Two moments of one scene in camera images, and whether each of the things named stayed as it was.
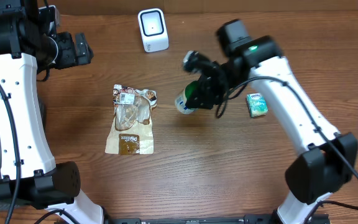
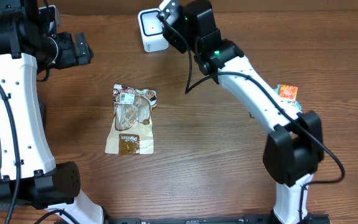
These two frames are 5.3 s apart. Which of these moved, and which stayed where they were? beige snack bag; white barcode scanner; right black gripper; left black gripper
Moved: right black gripper
Stayed: left black gripper; white barcode scanner; beige snack bag
